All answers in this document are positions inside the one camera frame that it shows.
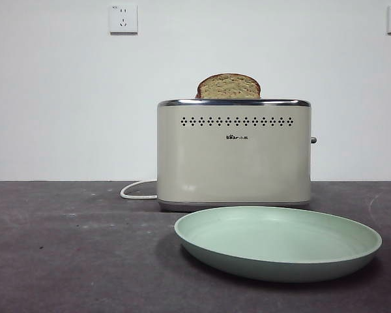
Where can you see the brown-crust bread slice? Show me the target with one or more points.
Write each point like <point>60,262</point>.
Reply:
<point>228,86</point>

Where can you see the pale green round plate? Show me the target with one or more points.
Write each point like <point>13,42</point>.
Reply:
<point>277,241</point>

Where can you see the cream two-slot toaster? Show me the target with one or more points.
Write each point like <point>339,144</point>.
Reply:
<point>234,163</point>

